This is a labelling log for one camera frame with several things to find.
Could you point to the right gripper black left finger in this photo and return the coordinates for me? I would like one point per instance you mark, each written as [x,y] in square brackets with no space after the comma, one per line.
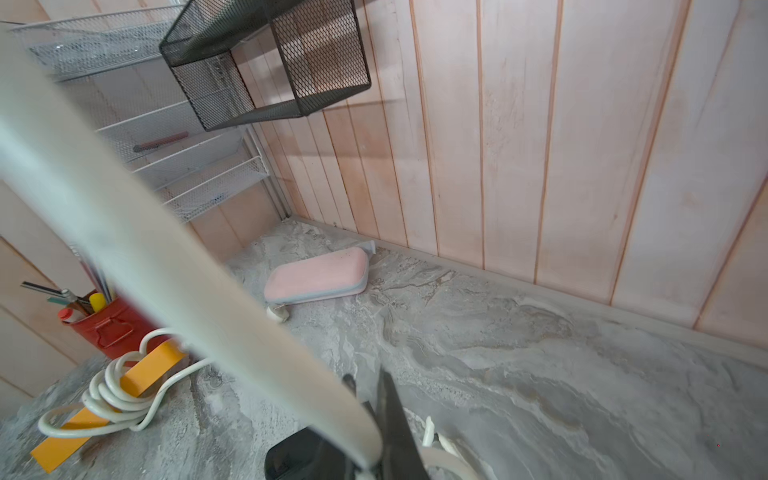
[352,416]

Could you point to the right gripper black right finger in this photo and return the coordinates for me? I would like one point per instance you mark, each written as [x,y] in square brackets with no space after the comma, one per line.
[400,457]

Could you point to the yellow power strip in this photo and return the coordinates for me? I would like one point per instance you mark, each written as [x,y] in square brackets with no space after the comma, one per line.
[125,395]

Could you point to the black remote control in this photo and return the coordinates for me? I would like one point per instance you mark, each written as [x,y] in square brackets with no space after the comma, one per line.
[306,455]

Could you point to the red pencil cup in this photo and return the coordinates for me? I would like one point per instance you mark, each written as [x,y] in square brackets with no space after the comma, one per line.
[101,317]

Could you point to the black mesh basket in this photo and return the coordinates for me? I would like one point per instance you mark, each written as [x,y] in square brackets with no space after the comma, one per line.
[243,62]

